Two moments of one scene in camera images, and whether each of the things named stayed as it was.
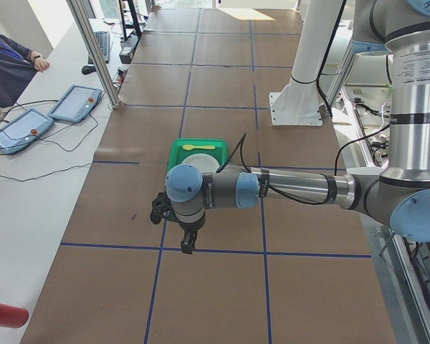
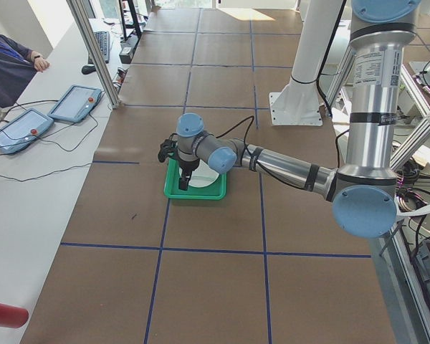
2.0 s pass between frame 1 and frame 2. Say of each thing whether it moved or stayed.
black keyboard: stayed
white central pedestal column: stayed
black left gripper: moved
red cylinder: stayed
